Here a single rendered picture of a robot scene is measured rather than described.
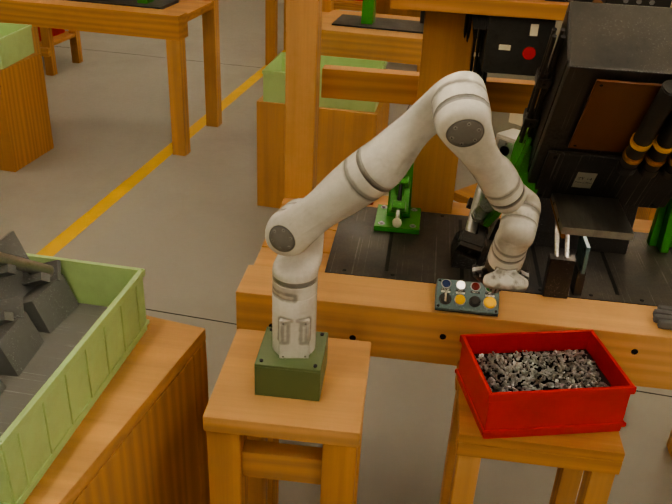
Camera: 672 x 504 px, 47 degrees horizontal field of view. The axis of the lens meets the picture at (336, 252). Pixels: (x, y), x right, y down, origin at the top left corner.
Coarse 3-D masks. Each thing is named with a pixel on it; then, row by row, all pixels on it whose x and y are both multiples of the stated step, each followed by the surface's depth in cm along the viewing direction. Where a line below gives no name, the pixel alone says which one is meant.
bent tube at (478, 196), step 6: (498, 144) 195; (504, 144) 195; (510, 144) 195; (504, 150) 197; (510, 150) 195; (510, 156) 194; (480, 192) 205; (474, 198) 205; (480, 198) 204; (474, 204) 204; (468, 222) 202; (474, 222) 202; (468, 228) 201; (474, 228) 201
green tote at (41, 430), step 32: (32, 256) 186; (96, 288) 187; (128, 288) 175; (128, 320) 178; (96, 352) 163; (128, 352) 180; (64, 384) 150; (96, 384) 165; (32, 416) 139; (64, 416) 152; (0, 448) 130; (32, 448) 141; (0, 480) 134; (32, 480) 142
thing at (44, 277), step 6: (6, 264) 169; (0, 270) 169; (6, 270) 169; (12, 270) 170; (0, 276) 171; (6, 276) 171; (24, 276) 180; (30, 276) 179; (36, 276) 178; (42, 276) 178; (48, 276) 180; (24, 282) 179; (30, 282) 178; (36, 282) 179; (42, 282) 179; (48, 282) 180
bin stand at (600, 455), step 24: (456, 384) 181; (456, 408) 183; (456, 432) 186; (600, 432) 162; (456, 456) 166; (480, 456) 162; (504, 456) 161; (528, 456) 160; (552, 456) 160; (576, 456) 159; (600, 456) 158; (624, 456) 157; (456, 480) 167; (576, 480) 188; (600, 480) 162
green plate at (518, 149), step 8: (528, 128) 189; (520, 144) 188; (528, 144) 184; (512, 152) 194; (520, 152) 186; (528, 152) 186; (512, 160) 191; (520, 160) 186; (528, 160) 187; (520, 168) 188; (520, 176) 189; (528, 184) 190; (536, 192) 190
